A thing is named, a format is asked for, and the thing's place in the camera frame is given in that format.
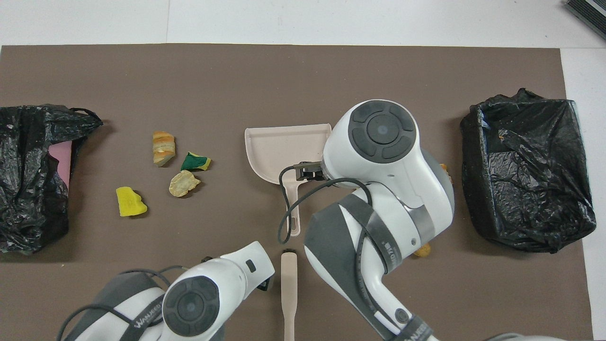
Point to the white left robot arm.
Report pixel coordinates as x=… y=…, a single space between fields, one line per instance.
x=194 y=305

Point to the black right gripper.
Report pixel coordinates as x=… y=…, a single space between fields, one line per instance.
x=318 y=171

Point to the dark ribbed vent panel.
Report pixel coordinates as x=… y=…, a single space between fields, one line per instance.
x=589 y=13

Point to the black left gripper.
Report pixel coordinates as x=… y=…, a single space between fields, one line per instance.
x=266 y=284

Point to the small green yellow sponge piece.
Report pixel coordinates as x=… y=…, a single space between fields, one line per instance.
x=193 y=162

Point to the beige plastic dustpan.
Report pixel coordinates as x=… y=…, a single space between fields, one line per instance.
x=274 y=151

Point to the brown fried nugget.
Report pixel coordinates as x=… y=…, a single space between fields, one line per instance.
x=423 y=251

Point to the beige hand brush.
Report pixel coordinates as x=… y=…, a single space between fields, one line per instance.
x=289 y=293

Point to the pale bread chunk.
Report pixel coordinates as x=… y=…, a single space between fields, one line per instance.
x=183 y=183

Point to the brown table mat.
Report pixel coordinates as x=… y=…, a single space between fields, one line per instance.
x=236 y=80

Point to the striped orange croissant piece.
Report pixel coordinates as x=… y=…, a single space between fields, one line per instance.
x=444 y=166
x=163 y=147

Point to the pink bin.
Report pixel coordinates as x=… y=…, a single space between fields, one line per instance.
x=61 y=158

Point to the black plastic trash bag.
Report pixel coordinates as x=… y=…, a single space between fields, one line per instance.
x=525 y=189
x=23 y=199

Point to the yellow sponge chunk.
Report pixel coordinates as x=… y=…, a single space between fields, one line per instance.
x=129 y=202

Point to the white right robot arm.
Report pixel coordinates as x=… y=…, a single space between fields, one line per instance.
x=378 y=132

